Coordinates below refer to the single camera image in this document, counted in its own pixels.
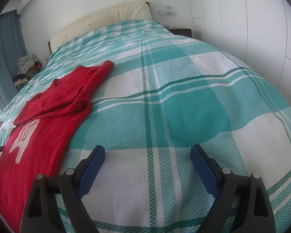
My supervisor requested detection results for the red sweater with white motif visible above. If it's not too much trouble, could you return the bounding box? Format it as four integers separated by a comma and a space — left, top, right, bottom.
0, 61, 114, 232

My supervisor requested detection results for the pile of clothes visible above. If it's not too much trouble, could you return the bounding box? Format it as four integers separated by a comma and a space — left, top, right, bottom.
12, 54, 42, 91

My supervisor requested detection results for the blue curtain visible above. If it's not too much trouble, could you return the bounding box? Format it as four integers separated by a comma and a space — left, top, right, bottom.
0, 10, 27, 113

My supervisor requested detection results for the teal plaid bedspread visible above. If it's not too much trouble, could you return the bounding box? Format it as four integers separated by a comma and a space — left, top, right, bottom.
0, 21, 291, 232

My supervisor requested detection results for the white wardrobe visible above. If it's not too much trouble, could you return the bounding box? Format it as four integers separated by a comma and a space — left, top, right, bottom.
190, 0, 291, 97

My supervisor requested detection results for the dark bedside table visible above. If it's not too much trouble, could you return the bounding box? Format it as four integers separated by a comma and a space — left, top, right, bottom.
168, 27, 192, 38

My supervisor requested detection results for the cream padded headboard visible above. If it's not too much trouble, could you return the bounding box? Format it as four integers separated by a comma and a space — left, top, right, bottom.
48, 1, 152, 53

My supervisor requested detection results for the wall switch panel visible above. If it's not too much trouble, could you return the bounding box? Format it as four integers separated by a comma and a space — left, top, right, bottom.
159, 6, 177, 16

